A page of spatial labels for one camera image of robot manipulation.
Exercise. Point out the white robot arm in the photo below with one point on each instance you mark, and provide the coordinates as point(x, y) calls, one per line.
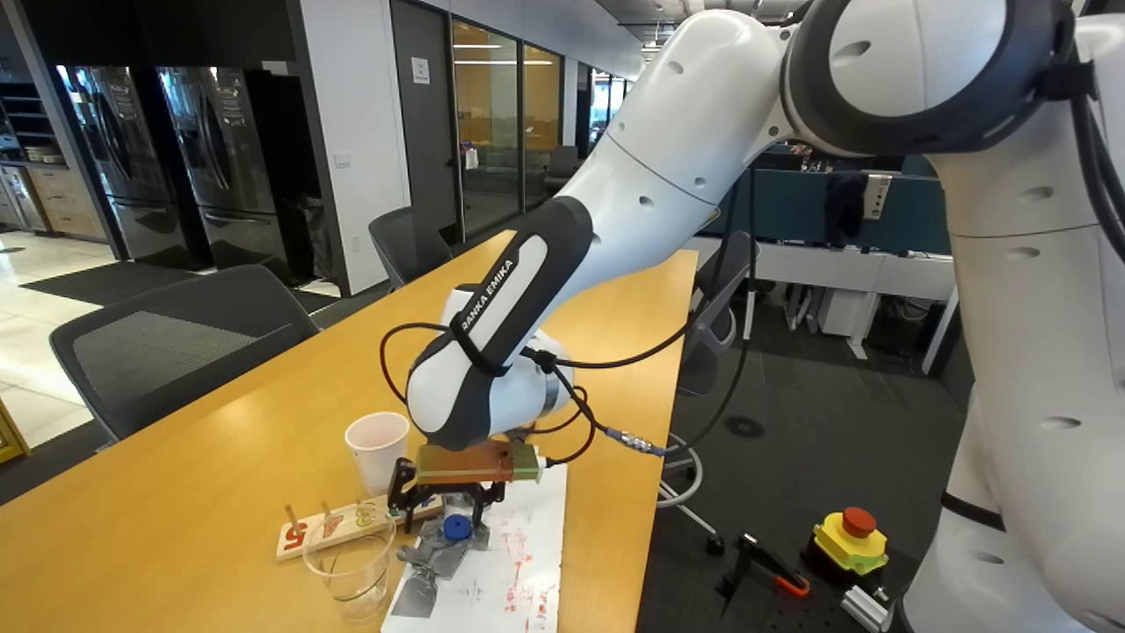
point(1017, 106)

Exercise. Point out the dark grey office chair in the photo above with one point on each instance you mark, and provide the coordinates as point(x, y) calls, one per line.
point(402, 248)

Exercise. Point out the black orange clamp tool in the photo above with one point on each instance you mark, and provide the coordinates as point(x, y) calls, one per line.
point(748, 553)

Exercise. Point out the white paper cup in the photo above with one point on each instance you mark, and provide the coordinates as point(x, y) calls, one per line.
point(377, 445)

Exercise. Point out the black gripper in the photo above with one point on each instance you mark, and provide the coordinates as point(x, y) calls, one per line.
point(416, 487)

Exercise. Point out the wrist camera mount block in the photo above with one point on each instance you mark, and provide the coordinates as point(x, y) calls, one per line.
point(484, 460)

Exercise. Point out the wooden number puzzle board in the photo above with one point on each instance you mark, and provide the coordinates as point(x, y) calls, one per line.
point(342, 526)

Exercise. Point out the yellow red emergency stop button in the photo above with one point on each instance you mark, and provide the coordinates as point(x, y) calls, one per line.
point(852, 539)

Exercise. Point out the white whiteboard sheet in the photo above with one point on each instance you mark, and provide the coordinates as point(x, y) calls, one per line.
point(514, 582)

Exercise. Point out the grey mesh office chair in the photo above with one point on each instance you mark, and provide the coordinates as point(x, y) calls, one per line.
point(145, 355)

